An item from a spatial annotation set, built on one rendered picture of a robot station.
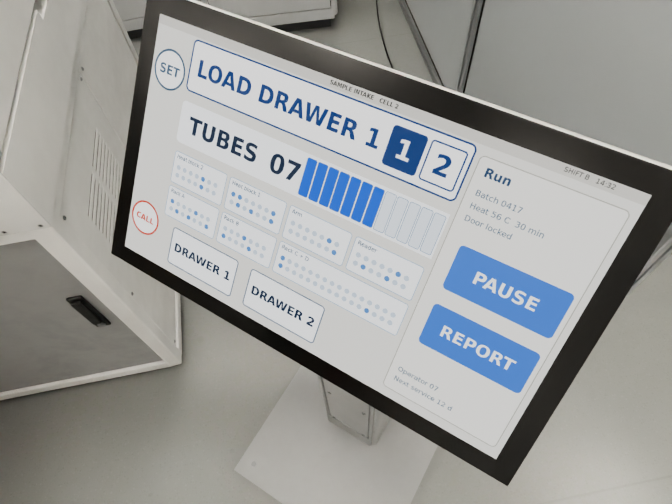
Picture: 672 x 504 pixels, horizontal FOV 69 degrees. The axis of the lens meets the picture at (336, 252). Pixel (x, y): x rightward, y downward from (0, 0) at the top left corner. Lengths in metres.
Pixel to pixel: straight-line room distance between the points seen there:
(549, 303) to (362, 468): 1.07
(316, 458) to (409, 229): 1.08
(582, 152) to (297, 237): 0.26
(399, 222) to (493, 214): 0.08
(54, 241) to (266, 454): 0.81
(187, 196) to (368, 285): 0.23
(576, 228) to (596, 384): 1.28
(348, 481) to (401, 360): 0.98
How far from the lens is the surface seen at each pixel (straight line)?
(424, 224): 0.44
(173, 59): 0.57
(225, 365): 1.61
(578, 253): 0.43
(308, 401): 1.49
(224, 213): 0.54
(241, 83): 0.51
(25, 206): 0.94
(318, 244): 0.49
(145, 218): 0.62
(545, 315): 0.45
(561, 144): 0.42
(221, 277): 0.56
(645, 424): 1.71
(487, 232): 0.43
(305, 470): 1.46
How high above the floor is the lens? 1.48
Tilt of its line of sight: 59 degrees down
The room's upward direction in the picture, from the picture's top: 5 degrees counter-clockwise
